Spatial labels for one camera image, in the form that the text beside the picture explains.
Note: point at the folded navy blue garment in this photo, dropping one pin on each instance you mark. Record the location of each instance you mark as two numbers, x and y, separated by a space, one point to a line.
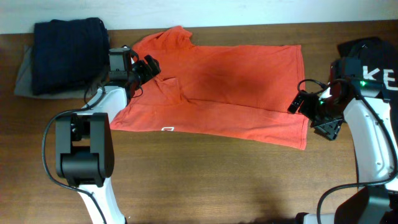
68 54

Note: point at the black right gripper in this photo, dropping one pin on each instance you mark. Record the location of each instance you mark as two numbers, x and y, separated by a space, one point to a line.
328 129

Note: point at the folded grey garment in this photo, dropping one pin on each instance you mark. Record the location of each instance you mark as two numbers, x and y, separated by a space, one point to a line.
23 85

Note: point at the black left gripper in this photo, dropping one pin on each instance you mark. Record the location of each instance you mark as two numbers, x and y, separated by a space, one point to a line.
152 64

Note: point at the black printed t-shirt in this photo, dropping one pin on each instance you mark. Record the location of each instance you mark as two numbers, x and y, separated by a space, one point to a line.
379 62

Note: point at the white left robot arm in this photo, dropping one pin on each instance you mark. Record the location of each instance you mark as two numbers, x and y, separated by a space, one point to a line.
84 153

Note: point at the red printed t-shirt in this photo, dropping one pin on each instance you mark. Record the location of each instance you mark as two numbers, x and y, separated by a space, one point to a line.
241 91

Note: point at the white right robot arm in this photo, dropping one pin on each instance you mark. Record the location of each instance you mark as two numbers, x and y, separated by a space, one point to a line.
363 104

